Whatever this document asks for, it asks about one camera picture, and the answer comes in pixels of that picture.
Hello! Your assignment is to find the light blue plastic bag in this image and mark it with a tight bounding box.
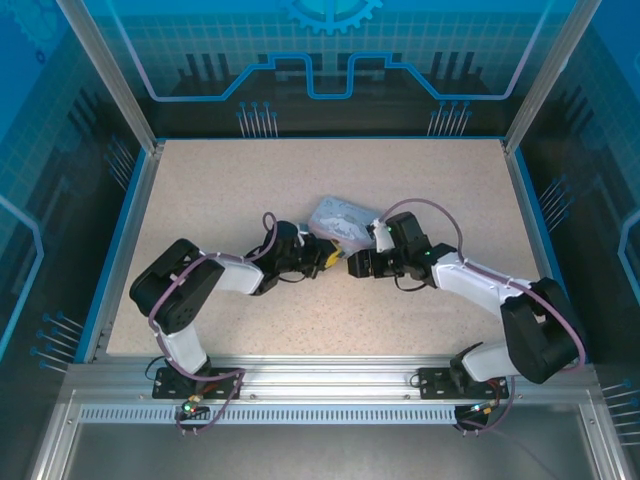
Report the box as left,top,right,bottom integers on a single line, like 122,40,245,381
306,195,384,254

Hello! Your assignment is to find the small connector circuit board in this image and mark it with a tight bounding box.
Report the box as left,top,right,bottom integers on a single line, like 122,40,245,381
457,399,501,424
178,394,209,422

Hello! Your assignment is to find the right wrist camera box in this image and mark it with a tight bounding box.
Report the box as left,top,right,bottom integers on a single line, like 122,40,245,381
368,217,397,252

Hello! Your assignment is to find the aluminium mounting rail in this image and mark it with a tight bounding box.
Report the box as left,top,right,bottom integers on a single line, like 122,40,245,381
64,354,601,401

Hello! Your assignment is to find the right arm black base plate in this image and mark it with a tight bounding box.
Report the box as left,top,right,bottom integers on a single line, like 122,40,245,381
416,367,511,401

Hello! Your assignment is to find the slotted grey cable duct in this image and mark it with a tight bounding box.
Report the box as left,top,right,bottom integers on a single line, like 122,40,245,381
78,405,464,422

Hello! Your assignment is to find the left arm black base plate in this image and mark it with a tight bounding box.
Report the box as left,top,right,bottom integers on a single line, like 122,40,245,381
151,367,247,401

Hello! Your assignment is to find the aluminium frame post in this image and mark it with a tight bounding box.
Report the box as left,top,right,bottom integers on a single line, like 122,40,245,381
54,0,167,155
501,0,602,157

